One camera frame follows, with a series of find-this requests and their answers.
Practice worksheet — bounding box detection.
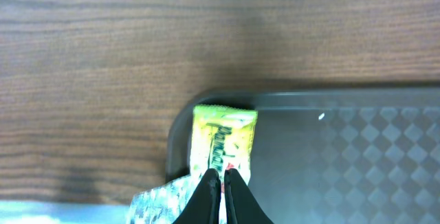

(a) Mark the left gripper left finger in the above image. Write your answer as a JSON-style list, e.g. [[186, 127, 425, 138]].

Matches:
[[173, 168, 221, 224]]

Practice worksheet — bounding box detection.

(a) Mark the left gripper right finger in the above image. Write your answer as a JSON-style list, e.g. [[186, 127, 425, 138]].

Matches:
[[224, 168, 273, 224]]

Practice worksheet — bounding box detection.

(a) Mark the foil wrapper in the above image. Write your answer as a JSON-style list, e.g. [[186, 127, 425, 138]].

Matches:
[[126, 175, 200, 224]]

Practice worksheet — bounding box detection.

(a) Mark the yellow-green snack wrapper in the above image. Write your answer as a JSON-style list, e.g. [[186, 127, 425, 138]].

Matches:
[[190, 105, 258, 222]]

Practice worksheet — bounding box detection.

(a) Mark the brown serving tray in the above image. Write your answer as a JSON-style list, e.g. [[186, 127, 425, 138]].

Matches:
[[164, 87, 440, 224]]

